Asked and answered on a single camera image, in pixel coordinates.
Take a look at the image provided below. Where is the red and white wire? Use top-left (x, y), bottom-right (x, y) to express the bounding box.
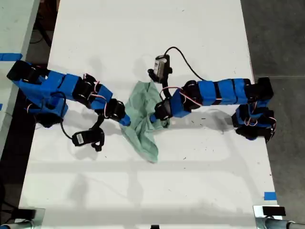
top-left (83, 73), bottom-right (108, 120)
top-left (159, 85), bottom-right (203, 107)

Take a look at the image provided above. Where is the black camera box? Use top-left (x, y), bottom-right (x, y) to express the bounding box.
top-left (147, 54), bottom-right (173, 83)
top-left (71, 128), bottom-right (105, 152)

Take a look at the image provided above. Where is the black camera cable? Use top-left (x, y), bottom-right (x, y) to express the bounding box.
top-left (40, 92), bottom-right (73, 140)
top-left (165, 46), bottom-right (208, 82)

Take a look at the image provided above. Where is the long blue tape strip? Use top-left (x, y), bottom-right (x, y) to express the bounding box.
top-left (0, 53), bottom-right (23, 61)

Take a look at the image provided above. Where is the pale green T-shirt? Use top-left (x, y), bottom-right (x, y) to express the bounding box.
top-left (119, 80), bottom-right (171, 164)

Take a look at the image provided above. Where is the small black box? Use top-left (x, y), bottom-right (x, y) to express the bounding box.
top-left (262, 206), bottom-right (286, 217)
top-left (18, 209), bottom-right (37, 219)

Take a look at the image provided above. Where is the white side table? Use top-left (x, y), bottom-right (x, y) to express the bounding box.
top-left (0, 0), bottom-right (41, 155)

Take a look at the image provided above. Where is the grey metal pipe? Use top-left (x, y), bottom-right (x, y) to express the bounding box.
top-left (0, 219), bottom-right (33, 229)
top-left (264, 218), bottom-right (305, 229)

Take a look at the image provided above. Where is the short blue tape strip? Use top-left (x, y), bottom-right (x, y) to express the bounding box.
top-left (264, 191), bottom-right (278, 201)

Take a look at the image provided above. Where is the black floor cable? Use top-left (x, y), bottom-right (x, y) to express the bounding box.
top-left (30, 14), bottom-right (54, 47)

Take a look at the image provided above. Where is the metal corner bracket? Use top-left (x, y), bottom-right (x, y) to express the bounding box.
top-left (18, 207), bottom-right (46, 229)
top-left (252, 205), bottom-right (287, 229)

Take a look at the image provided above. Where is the black camera stalk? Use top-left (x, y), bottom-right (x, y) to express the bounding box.
top-left (90, 114), bottom-right (106, 131)
top-left (162, 73), bottom-right (173, 100)

